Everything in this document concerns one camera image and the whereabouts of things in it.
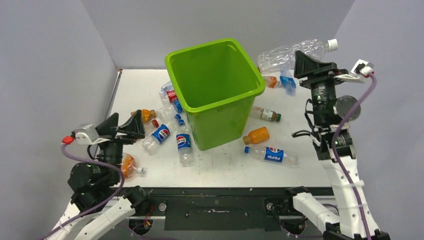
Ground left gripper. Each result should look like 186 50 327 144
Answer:
95 108 145 183

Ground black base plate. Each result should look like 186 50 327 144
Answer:
129 187 304 231

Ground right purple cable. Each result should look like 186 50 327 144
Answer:
331 66 379 240

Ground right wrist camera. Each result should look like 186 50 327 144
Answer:
350 59 375 78

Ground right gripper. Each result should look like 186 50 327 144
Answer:
293 51 346 126

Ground orange label bottle back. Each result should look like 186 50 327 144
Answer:
263 76 282 89

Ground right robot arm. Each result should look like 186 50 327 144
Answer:
282 50 390 240

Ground Pepsi bottle tilted left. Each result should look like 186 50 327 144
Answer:
142 113 182 155

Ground crushed orange bottle front left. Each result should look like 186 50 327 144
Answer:
121 153 146 180

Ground large clear white-cap bottle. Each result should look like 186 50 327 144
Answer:
257 38 338 74

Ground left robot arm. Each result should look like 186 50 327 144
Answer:
44 110 153 240

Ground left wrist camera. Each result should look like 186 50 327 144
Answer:
73 123 100 145

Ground clear bottle blue label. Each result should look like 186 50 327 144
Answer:
155 100 184 121

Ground red label bottle left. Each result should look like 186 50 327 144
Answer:
159 81 178 105

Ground clear bottle red cap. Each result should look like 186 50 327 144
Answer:
143 119 159 135

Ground small orange juice bottle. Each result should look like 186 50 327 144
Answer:
242 126 270 145

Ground blue crushed bottle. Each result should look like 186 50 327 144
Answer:
279 69 297 96

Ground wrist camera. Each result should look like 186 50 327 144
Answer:
350 59 375 78
73 123 100 145

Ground green plastic bin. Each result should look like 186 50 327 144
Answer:
164 38 266 151

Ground brown coffee bottle green cap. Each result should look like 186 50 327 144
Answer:
249 106 282 123

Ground Pepsi bottle upright centre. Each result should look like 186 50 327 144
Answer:
176 119 194 167

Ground Pepsi bottle right side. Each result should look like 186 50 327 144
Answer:
244 145 299 167

